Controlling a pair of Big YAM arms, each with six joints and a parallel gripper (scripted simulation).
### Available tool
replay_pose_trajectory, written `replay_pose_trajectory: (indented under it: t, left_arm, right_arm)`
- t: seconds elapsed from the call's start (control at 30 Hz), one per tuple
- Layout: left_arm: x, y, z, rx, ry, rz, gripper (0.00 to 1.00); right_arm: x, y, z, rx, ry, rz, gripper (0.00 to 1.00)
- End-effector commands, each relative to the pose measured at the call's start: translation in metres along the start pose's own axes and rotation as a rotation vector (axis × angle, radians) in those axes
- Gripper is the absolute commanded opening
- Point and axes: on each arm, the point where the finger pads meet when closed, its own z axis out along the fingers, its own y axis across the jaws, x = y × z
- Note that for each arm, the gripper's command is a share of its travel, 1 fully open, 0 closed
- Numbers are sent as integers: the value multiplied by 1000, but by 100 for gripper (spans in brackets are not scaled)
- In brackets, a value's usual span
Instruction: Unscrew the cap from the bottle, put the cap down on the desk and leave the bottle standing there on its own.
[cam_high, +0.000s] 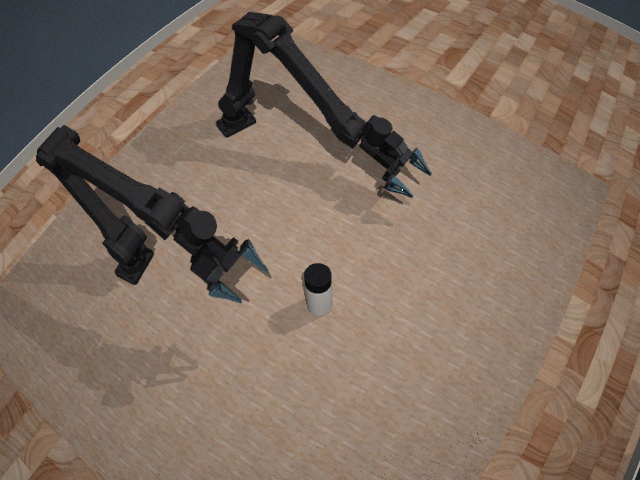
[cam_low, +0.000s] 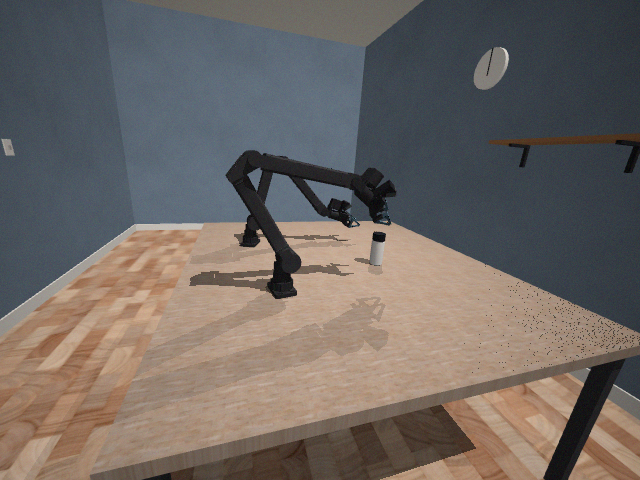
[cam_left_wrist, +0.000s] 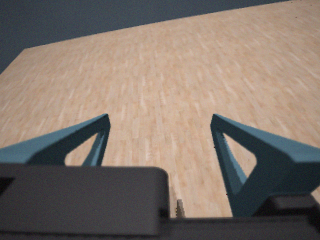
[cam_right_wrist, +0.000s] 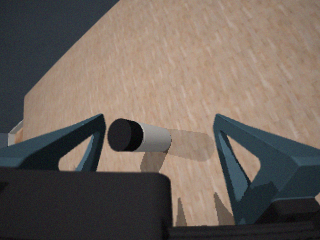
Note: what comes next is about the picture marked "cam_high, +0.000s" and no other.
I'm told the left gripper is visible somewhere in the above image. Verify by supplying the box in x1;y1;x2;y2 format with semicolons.
382;147;432;198

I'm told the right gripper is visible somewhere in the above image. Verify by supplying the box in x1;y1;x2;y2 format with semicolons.
204;237;269;304

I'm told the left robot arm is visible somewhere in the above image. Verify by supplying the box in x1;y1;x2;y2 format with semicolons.
216;12;408;169

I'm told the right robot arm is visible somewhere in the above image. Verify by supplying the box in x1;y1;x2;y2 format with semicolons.
36;125;228;285

